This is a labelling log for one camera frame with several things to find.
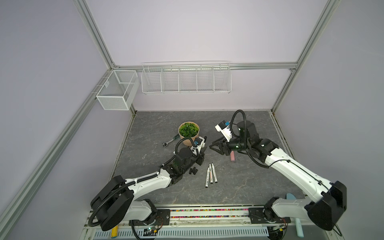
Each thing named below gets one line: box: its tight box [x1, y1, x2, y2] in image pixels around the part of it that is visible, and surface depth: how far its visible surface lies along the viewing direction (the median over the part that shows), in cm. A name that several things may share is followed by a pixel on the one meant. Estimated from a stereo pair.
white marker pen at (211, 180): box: [209, 163, 214, 184], surface depth 88 cm
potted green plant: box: [178, 121, 200, 147], surface depth 96 cm
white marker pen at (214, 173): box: [211, 162, 218, 183], surface depth 88 cm
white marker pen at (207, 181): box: [205, 166, 210, 188], surface depth 88 cm
